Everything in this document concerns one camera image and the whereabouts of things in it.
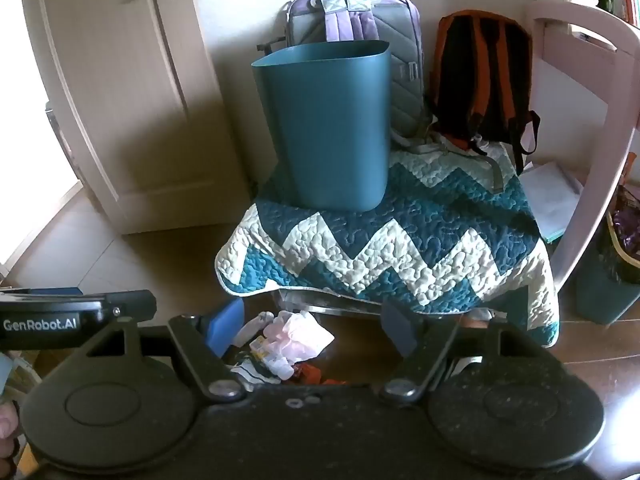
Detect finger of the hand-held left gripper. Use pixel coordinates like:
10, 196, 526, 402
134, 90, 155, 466
102, 289, 157, 323

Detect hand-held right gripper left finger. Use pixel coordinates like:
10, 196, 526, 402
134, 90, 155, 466
85, 299, 247, 404

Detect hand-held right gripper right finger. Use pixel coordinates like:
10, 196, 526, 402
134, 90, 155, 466
381, 301, 547, 404

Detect white tube with yellow label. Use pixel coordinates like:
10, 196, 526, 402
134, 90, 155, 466
249, 337, 275, 362

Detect teal plastic waste bin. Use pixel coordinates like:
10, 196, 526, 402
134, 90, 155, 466
250, 40, 392, 212

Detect person's left hand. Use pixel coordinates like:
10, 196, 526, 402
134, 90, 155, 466
0, 402, 22, 462

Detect rolled white paper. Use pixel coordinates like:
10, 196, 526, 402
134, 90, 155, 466
234, 310, 277, 347

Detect green printed wrapping paper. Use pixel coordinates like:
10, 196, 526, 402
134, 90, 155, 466
229, 355, 293, 387

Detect crumpled pink tissue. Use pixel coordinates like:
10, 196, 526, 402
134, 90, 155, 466
262, 310, 335, 362

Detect metal stool base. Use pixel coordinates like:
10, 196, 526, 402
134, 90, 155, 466
276, 287, 383, 317

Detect teal white zigzag quilt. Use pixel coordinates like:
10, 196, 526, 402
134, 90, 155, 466
215, 132, 561, 348

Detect orange red wrapper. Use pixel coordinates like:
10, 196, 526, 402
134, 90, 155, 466
294, 364, 353, 387

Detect white paper sheets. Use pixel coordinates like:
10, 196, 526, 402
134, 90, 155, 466
519, 160, 587, 242

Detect beige wooden door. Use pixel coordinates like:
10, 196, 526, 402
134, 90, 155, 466
19, 0, 253, 236

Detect teal storage box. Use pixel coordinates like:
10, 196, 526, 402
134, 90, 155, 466
574, 237, 640, 326

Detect dark patterned bag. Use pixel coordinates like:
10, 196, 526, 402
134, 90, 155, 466
600, 152, 640, 286

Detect orange black backpack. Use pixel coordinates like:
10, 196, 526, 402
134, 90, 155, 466
425, 9, 542, 177

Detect purple grey backpack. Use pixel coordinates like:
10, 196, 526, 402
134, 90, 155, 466
257, 0, 432, 153

